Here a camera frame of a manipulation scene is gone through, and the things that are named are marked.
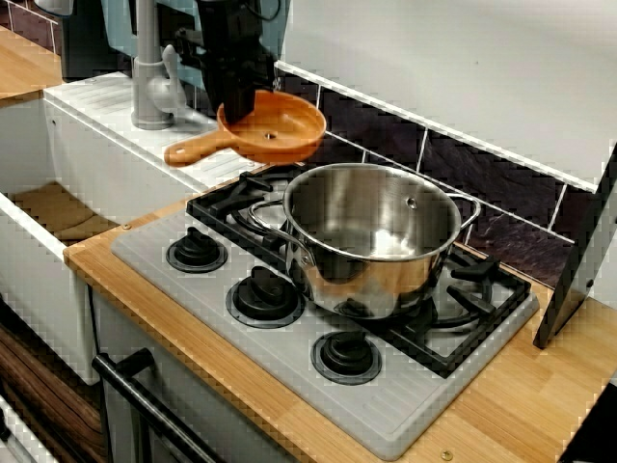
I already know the black side panel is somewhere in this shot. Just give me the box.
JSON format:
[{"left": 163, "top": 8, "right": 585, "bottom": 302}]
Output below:
[{"left": 532, "top": 144, "right": 617, "bottom": 351}]

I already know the orange plastic frying pan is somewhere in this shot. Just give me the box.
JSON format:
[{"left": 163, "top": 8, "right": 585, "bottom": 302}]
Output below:
[{"left": 163, "top": 89, "right": 328, "bottom": 168}]

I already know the stainless steel pot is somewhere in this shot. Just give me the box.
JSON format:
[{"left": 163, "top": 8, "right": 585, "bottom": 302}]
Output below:
[{"left": 248, "top": 162, "right": 482, "bottom": 320}]

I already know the grey stove top plate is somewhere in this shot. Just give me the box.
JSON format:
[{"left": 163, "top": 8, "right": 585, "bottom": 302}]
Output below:
[{"left": 110, "top": 192, "right": 541, "bottom": 462}]

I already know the grey faucet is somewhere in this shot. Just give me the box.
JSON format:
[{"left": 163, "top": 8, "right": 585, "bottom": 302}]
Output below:
[{"left": 130, "top": 0, "right": 177, "bottom": 130}]

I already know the white faucet lever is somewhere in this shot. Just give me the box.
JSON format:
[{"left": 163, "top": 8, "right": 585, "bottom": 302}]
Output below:
[{"left": 147, "top": 43, "right": 189, "bottom": 117}]

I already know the wooden stove countertop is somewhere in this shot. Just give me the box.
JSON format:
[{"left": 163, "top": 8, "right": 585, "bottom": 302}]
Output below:
[{"left": 64, "top": 200, "right": 617, "bottom": 463}]

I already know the black burner grate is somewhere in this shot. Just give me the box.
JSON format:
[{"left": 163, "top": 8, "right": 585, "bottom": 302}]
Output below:
[{"left": 186, "top": 166, "right": 533, "bottom": 380}]

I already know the grey oven door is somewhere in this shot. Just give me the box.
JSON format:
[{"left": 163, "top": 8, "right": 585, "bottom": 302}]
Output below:
[{"left": 91, "top": 288, "right": 290, "bottom": 463}]

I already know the black stove knob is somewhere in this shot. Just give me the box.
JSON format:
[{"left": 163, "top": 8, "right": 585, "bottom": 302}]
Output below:
[
  {"left": 225, "top": 265, "right": 307, "bottom": 330},
  {"left": 166, "top": 228, "right": 228, "bottom": 275},
  {"left": 310, "top": 330, "right": 383, "bottom": 386}
]

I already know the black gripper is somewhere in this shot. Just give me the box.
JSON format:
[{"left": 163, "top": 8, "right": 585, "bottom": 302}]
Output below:
[{"left": 175, "top": 18, "right": 280, "bottom": 128}]

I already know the small wooden countertop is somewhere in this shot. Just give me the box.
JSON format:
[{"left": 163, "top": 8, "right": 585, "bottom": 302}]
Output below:
[{"left": 0, "top": 24, "right": 64, "bottom": 108}]

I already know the teal box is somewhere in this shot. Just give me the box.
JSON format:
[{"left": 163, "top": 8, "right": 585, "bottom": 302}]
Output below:
[{"left": 100, "top": 0, "right": 293, "bottom": 95}]

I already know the white sink basin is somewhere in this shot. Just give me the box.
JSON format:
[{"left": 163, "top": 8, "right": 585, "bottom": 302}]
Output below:
[{"left": 0, "top": 74, "right": 269, "bottom": 387}]

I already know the black oven door handle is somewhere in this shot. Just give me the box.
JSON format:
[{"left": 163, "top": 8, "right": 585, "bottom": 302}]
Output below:
[{"left": 91, "top": 347, "right": 223, "bottom": 463}]

